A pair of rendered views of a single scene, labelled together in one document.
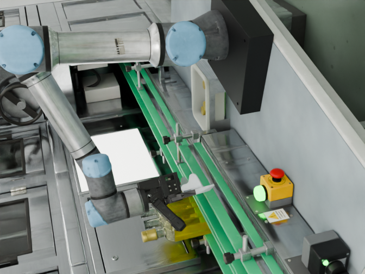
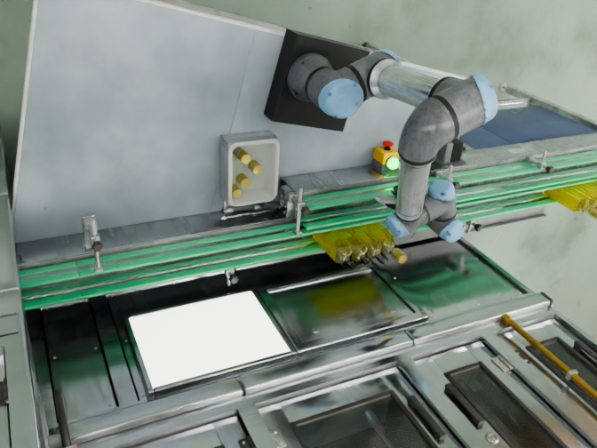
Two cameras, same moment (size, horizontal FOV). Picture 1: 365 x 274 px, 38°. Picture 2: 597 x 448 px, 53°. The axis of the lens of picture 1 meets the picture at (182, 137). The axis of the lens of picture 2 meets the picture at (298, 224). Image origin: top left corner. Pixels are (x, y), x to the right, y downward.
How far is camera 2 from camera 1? 2.56 m
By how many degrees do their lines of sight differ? 84
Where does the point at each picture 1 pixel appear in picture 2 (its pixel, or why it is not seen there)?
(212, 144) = (312, 187)
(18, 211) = (319, 427)
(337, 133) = (436, 74)
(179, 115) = (200, 230)
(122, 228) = (347, 310)
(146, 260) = (387, 291)
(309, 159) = (406, 113)
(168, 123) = (209, 244)
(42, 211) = (315, 398)
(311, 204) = not seen: hidden behind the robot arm
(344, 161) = not seen: hidden behind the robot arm
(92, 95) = not seen: outside the picture
